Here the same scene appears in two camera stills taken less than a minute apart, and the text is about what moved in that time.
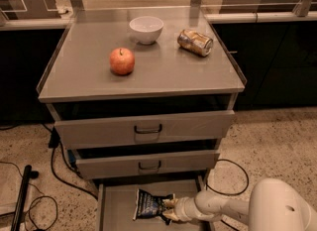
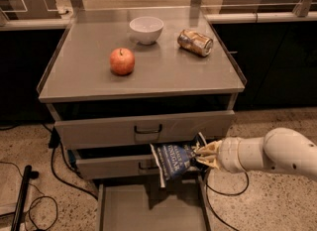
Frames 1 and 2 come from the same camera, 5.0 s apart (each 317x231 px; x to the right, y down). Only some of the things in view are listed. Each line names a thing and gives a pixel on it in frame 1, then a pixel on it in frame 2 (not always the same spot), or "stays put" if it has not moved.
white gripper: [182, 208] -> [230, 154]
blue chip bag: [148, 205] -> [174, 160]
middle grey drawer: [92, 168] stays put
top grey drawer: [143, 130] stays put
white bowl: [146, 29] stays put
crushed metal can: [195, 43] stays put
